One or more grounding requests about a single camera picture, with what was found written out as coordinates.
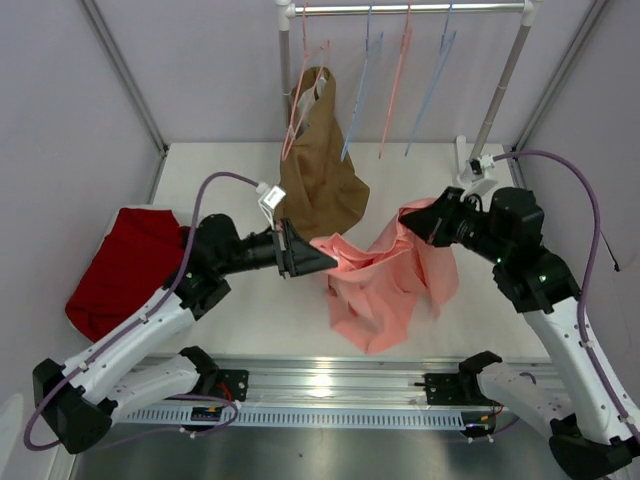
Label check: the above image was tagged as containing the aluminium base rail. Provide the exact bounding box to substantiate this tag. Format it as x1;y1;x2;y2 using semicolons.
134;354;556;409

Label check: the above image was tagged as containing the blue wire hanger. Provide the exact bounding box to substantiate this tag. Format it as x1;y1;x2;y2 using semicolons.
404;1;457;157
340;1;384;161

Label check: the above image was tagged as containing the brown skirt on hanger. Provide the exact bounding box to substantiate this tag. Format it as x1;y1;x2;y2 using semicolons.
277;67;370;241

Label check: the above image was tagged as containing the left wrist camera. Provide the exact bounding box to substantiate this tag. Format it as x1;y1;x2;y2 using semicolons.
256;182;286;228

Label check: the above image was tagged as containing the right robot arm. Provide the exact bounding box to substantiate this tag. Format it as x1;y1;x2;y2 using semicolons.
400;187;639;479

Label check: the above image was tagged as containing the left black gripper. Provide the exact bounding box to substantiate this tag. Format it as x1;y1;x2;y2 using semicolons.
217;218;337;278

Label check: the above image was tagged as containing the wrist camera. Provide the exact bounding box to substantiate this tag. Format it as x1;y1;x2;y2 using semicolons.
256;182;286;228
457;154;498;198

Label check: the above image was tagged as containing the pink pleated skirt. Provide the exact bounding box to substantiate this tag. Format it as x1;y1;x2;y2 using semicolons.
311;198;459;354

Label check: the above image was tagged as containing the white metal clothes rack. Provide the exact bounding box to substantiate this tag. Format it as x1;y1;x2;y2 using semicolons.
275;0;544;186

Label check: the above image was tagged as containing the pink wire hanger middle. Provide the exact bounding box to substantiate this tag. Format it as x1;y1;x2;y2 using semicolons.
378;1;413;159

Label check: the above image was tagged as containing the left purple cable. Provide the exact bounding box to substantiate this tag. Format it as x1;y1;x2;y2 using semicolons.
24;171;261;450

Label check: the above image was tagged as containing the red garment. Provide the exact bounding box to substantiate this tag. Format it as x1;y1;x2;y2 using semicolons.
65;208;188;342

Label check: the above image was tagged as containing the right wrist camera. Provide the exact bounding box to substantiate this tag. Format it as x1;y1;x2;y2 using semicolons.
457;154;498;198

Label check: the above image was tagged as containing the slotted cable duct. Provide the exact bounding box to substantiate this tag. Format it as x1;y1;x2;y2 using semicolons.
123;405;465;431

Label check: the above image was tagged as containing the pink hanger holding brown skirt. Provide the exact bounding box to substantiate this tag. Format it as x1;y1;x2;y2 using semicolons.
276;1;331;162

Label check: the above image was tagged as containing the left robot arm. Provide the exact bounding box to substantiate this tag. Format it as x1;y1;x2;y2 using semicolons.
23;214;338;454

